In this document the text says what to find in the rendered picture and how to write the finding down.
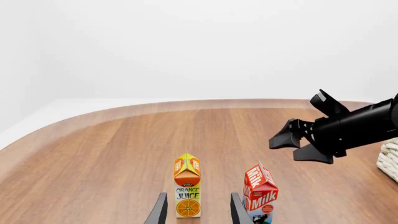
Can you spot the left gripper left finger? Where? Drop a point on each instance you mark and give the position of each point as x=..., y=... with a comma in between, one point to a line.
x=158, y=213

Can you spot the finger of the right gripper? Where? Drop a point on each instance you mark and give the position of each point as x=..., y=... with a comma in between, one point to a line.
x=284, y=140
x=312, y=155

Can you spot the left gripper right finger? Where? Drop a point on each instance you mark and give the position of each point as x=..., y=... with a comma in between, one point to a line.
x=237, y=213

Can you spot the red milk carton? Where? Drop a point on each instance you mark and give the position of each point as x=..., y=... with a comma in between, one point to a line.
x=261, y=198

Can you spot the white wicker basket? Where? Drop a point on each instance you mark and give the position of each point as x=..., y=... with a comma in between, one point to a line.
x=389, y=158

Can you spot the orange juice carton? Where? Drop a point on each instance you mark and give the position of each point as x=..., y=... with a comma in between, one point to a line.
x=187, y=191

